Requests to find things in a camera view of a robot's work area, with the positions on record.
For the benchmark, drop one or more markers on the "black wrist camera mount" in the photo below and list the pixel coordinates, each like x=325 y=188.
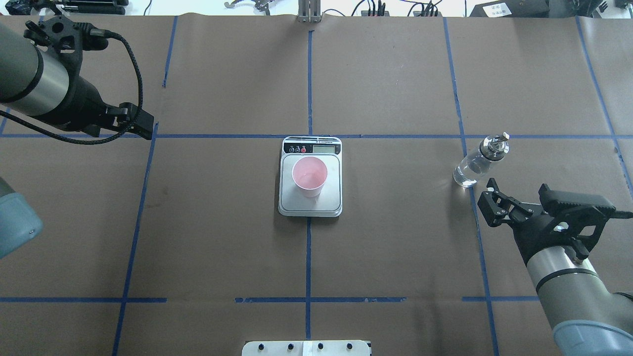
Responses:
x=63 y=35
x=577 y=219

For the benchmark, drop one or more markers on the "silver digital kitchen scale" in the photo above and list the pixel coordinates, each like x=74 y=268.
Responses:
x=329 y=203

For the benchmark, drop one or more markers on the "clear glass sauce bottle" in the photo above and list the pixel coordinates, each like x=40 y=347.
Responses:
x=480 y=161

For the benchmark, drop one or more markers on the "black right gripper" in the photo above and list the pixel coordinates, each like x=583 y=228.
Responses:
x=540 y=236

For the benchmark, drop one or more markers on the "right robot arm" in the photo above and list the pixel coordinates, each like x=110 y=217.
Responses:
x=586 y=319

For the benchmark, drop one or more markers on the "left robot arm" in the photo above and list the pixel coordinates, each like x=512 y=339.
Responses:
x=43 y=90

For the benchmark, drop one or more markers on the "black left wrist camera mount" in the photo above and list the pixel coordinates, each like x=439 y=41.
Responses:
x=63 y=35

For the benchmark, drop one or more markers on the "black box with label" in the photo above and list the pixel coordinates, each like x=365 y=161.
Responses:
x=511 y=8

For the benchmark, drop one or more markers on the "white pedestal column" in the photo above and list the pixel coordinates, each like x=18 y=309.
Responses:
x=308 y=348

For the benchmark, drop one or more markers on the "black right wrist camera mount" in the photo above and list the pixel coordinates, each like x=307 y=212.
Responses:
x=577 y=219

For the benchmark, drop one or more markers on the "black folded tripod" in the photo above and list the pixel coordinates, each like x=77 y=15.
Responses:
x=82 y=6

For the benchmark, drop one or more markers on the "pink plastic cup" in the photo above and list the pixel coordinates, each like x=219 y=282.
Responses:
x=309 y=174

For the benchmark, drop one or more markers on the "aluminium frame post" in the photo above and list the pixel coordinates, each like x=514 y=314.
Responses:
x=309 y=11

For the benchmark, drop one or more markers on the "brown paper table cover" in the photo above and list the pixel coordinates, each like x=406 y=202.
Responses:
x=175 y=246

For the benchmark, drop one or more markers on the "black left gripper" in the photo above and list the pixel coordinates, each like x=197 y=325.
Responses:
x=83 y=103

